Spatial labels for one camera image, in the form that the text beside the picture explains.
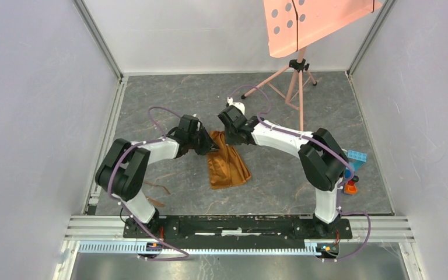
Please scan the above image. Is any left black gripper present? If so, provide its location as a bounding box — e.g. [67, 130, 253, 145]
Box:
[188, 126, 221, 156]

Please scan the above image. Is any orange cloth napkin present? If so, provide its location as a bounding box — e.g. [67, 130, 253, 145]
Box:
[207, 131, 251, 190]

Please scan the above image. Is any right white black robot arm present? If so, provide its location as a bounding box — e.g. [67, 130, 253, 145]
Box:
[218, 105, 351, 238]

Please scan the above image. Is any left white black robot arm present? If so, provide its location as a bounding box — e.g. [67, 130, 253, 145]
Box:
[94, 114, 219, 238]

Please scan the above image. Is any pink music stand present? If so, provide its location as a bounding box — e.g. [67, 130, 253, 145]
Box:
[241, 0, 383, 130]

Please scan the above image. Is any blue toy brick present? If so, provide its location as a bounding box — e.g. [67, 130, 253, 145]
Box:
[343, 150, 367, 179]

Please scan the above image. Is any red black toy figure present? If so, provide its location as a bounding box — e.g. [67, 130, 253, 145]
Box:
[346, 175, 359, 186]

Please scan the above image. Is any orange toy block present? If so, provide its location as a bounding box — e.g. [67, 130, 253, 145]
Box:
[343, 184, 358, 195]

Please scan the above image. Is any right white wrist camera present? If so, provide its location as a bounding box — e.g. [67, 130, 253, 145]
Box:
[226, 97, 246, 114]

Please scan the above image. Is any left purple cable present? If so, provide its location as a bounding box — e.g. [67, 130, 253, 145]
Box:
[106, 106, 191, 262]

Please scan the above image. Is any purple cable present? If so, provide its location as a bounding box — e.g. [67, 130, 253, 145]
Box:
[228, 85, 372, 264]
[106, 106, 191, 262]

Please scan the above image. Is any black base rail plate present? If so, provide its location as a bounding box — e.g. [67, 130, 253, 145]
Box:
[146, 215, 353, 250]

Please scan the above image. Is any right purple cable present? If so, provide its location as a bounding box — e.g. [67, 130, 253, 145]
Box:
[228, 85, 372, 264]

